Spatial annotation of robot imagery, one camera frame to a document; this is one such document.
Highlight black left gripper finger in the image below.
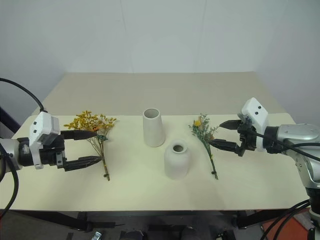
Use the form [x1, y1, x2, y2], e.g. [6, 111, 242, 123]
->
[59, 129, 98, 141]
[64, 156, 101, 173]

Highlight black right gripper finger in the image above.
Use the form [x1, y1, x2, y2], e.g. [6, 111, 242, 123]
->
[209, 139, 238, 153]
[219, 120, 242, 130]

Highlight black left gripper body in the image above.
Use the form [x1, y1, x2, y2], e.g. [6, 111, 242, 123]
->
[39, 134, 68, 171]

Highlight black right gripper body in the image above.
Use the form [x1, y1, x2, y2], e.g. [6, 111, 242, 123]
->
[234, 118, 257, 158]

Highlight short white rounded vase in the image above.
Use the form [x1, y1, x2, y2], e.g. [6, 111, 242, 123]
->
[163, 138, 192, 181]

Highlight tall white tapered vase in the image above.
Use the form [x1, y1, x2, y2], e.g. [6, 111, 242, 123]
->
[142, 107, 166, 148]

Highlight green and yellow flower sprig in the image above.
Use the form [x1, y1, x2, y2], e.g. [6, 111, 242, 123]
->
[188, 113, 221, 181]

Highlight yellow dried flower bunch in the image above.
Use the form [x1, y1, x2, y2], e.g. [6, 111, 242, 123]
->
[63, 109, 118, 182]

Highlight orange floor mat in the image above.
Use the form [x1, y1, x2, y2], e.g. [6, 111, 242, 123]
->
[259, 212, 313, 240]

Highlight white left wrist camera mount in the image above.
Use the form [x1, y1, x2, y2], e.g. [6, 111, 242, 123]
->
[28, 111, 61, 170]

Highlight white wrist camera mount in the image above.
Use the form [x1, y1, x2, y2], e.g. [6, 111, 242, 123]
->
[28, 111, 61, 170]
[236, 97, 270, 152]

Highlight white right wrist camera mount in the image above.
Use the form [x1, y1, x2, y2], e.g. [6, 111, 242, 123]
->
[236, 97, 270, 152]

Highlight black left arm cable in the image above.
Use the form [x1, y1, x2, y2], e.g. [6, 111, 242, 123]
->
[0, 77, 49, 216]

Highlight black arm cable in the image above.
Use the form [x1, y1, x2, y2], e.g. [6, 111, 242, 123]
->
[246, 129, 320, 162]
[0, 77, 49, 216]

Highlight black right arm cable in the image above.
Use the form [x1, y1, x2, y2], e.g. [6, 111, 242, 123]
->
[246, 129, 320, 162]

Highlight black table frame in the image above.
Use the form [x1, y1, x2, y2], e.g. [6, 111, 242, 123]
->
[0, 210, 311, 232]

